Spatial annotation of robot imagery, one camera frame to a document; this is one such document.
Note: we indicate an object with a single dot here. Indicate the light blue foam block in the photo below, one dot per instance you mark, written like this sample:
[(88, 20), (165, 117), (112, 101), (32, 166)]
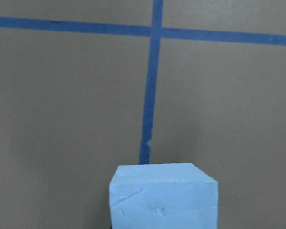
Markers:
[(163, 196)]

